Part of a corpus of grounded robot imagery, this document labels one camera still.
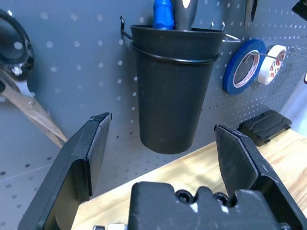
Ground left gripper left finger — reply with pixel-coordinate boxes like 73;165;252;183
18;112;113;230

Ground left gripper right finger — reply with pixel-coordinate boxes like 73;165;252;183
214;124;304;230

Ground grey metal pegboard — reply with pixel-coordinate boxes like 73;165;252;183
0;0;307;199

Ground black plastic tool case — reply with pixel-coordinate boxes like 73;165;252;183
238;109;293;147

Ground blue tape roll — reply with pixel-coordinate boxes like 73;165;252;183
222;39;267;95

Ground white tape roll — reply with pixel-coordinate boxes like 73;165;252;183
258;45;287;85

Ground black plastic cup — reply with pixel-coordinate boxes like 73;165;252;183
130;23;226;154

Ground silver metal peg hook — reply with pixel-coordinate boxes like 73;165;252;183
249;49;307;65

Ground black-handled scissors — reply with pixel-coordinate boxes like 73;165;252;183
0;9;69;149

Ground silver wire pliers holder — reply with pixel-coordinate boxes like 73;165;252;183
211;21;241;44

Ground black wire ring cup holder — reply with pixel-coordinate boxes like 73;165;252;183
119;15;221;66

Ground blue-handled screwdriver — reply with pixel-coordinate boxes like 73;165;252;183
153;0;175;31

